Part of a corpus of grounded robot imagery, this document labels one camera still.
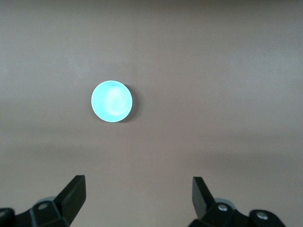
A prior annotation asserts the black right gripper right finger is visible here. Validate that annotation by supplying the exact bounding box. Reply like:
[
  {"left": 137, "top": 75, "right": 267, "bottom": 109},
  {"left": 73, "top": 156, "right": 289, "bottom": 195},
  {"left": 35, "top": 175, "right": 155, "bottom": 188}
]
[{"left": 188, "top": 176, "right": 288, "bottom": 227}]

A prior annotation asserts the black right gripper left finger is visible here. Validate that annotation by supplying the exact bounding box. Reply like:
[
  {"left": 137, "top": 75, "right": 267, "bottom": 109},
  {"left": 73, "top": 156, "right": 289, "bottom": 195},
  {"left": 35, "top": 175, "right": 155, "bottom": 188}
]
[{"left": 0, "top": 175, "right": 87, "bottom": 227}]

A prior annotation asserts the light blue bowl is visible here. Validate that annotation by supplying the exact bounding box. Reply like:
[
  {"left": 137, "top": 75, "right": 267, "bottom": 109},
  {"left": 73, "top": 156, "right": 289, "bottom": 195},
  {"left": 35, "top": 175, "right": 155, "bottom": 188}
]
[{"left": 91, "top": 80, "right": 134, "bottom": 123}]

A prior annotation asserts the brown table cover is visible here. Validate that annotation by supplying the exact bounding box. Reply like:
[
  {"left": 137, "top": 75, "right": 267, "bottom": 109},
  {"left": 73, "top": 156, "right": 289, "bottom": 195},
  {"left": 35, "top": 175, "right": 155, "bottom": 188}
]
[{"left": 0, "top": 0, "right": 303, "bottom": 227}]

